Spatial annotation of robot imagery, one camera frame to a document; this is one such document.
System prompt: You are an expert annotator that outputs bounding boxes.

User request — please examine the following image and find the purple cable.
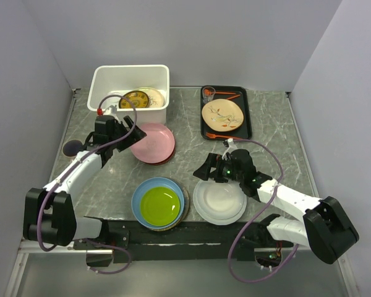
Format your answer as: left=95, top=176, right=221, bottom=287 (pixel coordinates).
left=228, top=139, right=299, bottom=283
left=36, top=95, right=139, bottom=275

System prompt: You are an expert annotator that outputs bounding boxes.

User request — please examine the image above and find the pink plastic plate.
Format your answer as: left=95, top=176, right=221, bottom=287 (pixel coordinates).
left=130, top=123, right=176, bottom=163

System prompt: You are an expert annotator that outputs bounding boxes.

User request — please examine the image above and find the yellow patterned small plate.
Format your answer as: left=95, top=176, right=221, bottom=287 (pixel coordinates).
left=119, top=90, right=150, bottom=109

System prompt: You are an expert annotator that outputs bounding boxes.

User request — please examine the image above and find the blue plastic plate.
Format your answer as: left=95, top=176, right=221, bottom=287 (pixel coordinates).
left=131, top=177, right=184, bottom=229

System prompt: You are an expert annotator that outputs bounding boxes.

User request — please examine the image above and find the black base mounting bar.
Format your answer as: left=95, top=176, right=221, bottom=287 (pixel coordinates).
left=70, top=216, right=294, bottom=264

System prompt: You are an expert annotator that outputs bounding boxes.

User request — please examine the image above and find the lime green plate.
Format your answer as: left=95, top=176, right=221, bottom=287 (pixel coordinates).
left=140, top=187, right=181, bottom=226

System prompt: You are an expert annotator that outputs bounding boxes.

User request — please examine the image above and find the orange plastic fork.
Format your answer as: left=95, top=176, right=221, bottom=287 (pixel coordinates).
left=205, top=132, right=241, bottom=140

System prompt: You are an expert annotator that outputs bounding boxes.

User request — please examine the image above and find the olive fluted plate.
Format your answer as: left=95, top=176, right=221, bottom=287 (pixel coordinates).
left=151, top=191, right=190, bottom=232

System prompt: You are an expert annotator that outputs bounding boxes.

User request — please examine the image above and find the white bottom plate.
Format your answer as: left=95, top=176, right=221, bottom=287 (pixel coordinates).
left=194, top=200, right=247, bottom=226

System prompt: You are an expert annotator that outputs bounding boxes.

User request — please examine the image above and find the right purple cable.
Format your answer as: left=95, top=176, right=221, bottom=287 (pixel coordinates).
left=228, top=139, right=299, bottom=283

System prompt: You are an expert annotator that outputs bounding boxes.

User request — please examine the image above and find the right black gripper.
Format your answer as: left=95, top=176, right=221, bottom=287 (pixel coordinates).
left=194, top=153, right=244, bottom=183

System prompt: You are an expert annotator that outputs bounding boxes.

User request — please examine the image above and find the white plastic bin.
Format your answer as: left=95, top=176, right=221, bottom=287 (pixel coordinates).
left=87, top=64, right=169, bottom=125

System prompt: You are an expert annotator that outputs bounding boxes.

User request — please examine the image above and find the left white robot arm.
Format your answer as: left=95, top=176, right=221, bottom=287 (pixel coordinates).
left=23, top=115, right=147, bottom=251

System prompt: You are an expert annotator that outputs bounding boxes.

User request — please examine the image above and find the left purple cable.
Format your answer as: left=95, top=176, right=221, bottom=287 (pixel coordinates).
left=36, top=95, right=139, bottom=275

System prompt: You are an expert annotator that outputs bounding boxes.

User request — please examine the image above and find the cream green leaf plate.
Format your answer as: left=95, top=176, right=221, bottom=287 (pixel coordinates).
left=137, top=87, right=165, bottom=108

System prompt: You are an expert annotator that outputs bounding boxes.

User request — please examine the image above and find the pink ceramic mug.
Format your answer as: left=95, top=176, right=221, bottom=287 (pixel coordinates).
left=62, top=139, right=83, bottom=157

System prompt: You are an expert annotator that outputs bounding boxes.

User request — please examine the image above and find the clear drinking glass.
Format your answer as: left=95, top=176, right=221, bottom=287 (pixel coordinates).
left=202, top=86, right=216, bottom=104

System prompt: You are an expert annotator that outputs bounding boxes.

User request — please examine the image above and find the orange plastic spoon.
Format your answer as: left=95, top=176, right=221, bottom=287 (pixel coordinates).
left=203, top=89, right=235, bottom=95

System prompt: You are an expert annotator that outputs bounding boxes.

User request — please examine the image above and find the white ribbed deep plate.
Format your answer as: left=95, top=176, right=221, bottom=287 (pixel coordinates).
left=192, top=180, right=247, bottom=219

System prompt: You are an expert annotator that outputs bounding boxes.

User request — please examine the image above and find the red fluted plate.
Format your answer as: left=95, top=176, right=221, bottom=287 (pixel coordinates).
left=145, top=147, right=176, bottom=166

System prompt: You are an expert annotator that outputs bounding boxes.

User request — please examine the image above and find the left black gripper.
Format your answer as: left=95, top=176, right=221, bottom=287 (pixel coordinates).
left=109, top=115, right=147, bottom=152

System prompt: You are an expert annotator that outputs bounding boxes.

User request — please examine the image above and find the aluminium frame rail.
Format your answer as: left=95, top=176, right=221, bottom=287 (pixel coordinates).
left=17, top=241, right=78, bottom=254

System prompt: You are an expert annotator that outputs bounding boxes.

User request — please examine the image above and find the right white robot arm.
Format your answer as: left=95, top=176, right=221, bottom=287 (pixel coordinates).
left=193, top=149, right=359, bottom=264

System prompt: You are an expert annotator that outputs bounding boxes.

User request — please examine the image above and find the beige bird pattern plate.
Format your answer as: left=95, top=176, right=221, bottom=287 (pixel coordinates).
left=202, top=99, right=244, bottom=132

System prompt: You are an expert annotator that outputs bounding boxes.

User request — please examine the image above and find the orange plastic knife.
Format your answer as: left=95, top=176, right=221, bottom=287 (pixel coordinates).
left=227, top=94, right=241, bottom=100

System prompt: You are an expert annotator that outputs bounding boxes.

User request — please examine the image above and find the dark brown rimmed plate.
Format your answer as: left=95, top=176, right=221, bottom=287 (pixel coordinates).
left=148, top=180, right=190, bottom=232

